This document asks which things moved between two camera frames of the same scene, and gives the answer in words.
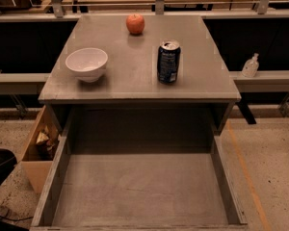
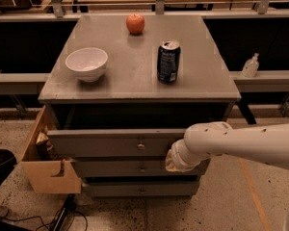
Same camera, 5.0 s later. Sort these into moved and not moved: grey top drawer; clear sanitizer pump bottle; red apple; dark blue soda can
Moved: grey top drawer
Not moved: dark blue soda can; red apple; clear sanitizer pump bottle
